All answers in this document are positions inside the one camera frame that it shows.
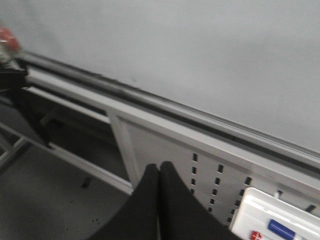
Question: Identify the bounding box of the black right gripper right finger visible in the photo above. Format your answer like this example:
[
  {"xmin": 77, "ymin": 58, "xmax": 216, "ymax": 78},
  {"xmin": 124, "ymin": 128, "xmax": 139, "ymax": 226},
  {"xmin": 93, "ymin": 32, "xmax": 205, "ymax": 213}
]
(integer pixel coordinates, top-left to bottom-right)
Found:
[{"xmin": 159, "ymin": 161, "xmax": 239, "ymax": 240}]

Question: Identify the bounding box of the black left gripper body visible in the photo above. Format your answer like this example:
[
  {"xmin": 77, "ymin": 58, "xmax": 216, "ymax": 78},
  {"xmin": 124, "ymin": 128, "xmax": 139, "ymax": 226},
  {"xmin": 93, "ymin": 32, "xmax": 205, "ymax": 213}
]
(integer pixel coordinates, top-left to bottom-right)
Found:
[{"xmin": 0, "ymin": 58, "xmax": 50, "ymax": 147}]

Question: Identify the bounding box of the white plastic bin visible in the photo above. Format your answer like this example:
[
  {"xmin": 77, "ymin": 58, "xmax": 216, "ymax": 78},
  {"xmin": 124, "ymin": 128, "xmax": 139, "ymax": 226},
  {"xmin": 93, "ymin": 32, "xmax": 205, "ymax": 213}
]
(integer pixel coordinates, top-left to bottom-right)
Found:
[{"xmin": 229, "ymin": 187, "xmax": 320, "ymax": 240}]

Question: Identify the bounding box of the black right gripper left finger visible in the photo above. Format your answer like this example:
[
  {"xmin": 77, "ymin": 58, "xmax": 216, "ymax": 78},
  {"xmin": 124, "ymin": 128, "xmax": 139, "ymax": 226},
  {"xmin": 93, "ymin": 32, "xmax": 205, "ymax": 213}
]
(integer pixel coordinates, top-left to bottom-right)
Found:
[{"xmin": 89, "ymin": 164, "xmax": 160, "ymax": 240}]

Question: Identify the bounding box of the white whiteboard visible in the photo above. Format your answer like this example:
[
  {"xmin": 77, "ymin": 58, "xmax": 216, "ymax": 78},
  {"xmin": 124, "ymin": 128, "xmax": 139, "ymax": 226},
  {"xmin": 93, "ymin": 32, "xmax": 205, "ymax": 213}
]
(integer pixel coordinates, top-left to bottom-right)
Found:
[{"xmin": 0, "ymin": 0, "xmax": 320, "ymax": 152}]

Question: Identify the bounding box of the red round magnet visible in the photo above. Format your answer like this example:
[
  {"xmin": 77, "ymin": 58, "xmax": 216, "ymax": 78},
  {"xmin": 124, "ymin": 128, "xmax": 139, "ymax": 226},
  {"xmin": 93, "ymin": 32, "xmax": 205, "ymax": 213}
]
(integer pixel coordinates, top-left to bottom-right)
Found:
[{"xmin": 0, "ymin": 26, "xmax": 21, "ymax": 53}]

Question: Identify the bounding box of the red white item in bin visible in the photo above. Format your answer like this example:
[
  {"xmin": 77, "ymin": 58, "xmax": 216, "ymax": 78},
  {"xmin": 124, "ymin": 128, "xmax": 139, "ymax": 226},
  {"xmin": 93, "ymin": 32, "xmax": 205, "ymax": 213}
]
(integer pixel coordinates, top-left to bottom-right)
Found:
[{"xmin": 250, "ymin": 230, "xmax": 263, "ymax": 240}]

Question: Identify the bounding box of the white metal pegboard frame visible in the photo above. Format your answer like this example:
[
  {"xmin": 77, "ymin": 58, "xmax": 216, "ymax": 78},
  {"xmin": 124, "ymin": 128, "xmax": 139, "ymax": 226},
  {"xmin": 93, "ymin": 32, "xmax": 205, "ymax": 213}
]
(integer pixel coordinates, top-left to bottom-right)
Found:
[{"xmin": 0, "ymin": 69, "xmax": 320, "ymax": 240}]

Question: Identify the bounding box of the aluminium whiteboard tray rail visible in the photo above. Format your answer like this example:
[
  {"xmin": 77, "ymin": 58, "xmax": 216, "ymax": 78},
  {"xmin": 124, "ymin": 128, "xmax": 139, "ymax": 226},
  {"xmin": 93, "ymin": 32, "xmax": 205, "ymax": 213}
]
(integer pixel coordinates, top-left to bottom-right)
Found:
[{"xmin": 18, "ymin": 52, "xmax": 320, "ymax": 173}]

